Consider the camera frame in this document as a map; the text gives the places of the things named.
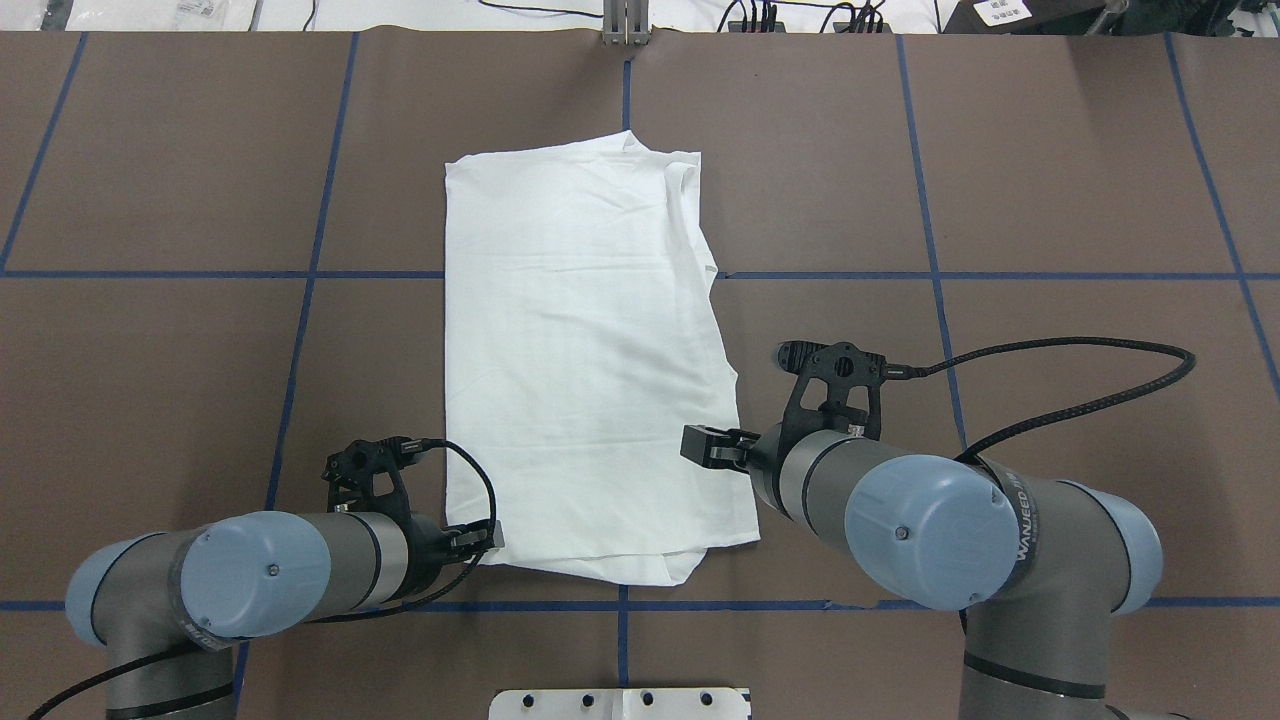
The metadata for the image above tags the white long-sleeve printed shirt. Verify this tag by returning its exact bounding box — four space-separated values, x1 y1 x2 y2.
443 131 762 587

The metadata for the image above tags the white camera mast pedestal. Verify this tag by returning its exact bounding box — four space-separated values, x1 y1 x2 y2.
488 687 753 719

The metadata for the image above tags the aluminium frame post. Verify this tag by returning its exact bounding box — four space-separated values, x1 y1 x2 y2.
602 0 652 47

